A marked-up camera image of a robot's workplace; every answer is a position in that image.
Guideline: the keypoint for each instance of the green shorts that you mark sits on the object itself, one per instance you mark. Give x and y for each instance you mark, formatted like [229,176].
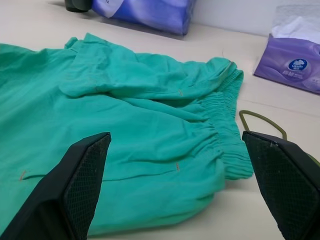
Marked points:
[137,112]

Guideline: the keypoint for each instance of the dark round object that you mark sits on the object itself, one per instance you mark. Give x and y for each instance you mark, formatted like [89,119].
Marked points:
[76,5]

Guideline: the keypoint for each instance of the purple tissue box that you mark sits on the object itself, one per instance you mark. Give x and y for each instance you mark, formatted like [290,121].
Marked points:
[287,70]

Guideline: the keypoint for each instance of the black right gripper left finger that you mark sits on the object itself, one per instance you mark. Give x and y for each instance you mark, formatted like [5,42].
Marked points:
[57,190]

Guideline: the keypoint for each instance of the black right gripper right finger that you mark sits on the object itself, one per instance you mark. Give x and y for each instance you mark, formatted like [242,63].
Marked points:
[287,185]

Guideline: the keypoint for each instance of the blue tissue pack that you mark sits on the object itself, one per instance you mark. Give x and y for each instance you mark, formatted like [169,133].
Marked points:
[150,12]

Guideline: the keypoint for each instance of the white tissue sheet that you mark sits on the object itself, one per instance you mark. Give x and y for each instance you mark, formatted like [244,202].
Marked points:
[297,27]

